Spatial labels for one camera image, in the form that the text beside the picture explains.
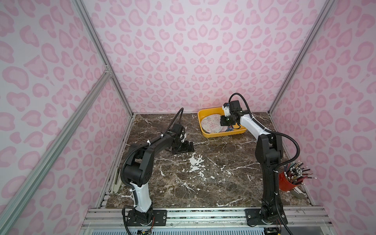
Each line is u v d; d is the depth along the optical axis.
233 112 0.82
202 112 1.14
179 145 0.81
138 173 0.50
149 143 0.55
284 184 0.76
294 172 0.70
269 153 0.59
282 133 0.55
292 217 0.74
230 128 1.07
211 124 1.06
